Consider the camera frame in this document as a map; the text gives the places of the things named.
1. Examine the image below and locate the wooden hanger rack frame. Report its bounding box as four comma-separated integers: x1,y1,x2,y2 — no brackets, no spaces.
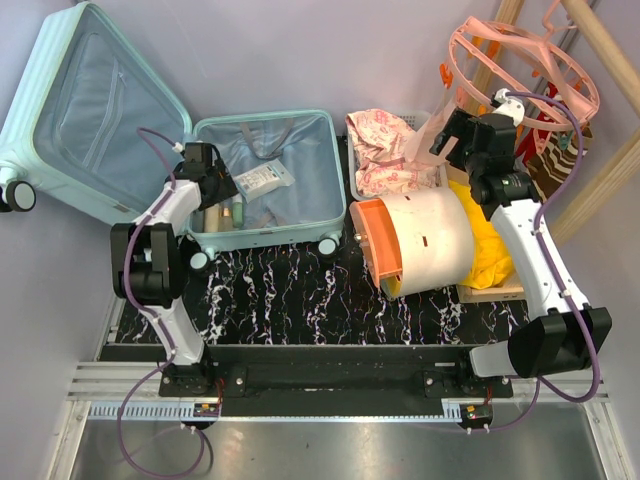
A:
469,0,640,246

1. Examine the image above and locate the frosted gold-collar pump bottle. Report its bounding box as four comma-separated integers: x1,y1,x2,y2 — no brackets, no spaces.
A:
219,207,234,232

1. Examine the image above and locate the wooden tray base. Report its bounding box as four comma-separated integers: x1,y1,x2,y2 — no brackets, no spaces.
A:
456,273,525,303

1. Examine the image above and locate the light blue hard-shell suitcase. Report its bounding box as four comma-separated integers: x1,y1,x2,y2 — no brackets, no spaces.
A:
1,2,346,258

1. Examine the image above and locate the pink round clip hanger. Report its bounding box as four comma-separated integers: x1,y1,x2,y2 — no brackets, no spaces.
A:
441,16,600,125

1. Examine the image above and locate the white round drum box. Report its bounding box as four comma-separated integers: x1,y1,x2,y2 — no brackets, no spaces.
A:
349,187,474,299

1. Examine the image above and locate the translucent pink plastic bag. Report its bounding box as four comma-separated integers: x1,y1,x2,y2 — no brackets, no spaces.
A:
404,100,456,170

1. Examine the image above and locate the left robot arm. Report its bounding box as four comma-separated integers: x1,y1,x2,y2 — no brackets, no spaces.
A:
110,142,238,396

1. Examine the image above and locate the cream round bottle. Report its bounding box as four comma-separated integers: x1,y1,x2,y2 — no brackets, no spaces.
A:
203,205,220,233

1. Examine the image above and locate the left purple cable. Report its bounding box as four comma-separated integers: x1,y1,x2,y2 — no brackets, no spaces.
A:
116,127,215,476

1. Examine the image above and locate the white toiletry pack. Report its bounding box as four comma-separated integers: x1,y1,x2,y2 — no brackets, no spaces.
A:
233,160,295,203

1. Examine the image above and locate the red cloth item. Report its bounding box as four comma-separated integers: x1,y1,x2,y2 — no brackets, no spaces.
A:
516,82,563,165

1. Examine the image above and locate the pale green tube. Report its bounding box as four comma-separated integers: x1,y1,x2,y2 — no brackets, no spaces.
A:
231,194,244,229

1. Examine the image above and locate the white perforated plastic basket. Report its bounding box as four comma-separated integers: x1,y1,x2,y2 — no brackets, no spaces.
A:
346,110,451,201

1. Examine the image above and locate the brown striped cloth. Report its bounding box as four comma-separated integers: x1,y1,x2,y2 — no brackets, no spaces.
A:
525,130,578,201

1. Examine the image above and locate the black marble pattern mat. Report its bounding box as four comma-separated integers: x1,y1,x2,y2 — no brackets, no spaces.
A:
99,133,576,348

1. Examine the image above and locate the yellow cloth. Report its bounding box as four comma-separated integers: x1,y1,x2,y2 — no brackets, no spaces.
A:
448,180,515,290

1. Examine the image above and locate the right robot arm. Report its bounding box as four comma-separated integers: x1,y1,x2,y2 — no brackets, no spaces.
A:
430,108,612,397

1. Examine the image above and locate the cream pink-print cloth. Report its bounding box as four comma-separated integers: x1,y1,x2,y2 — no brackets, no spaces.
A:
346,108,441,198

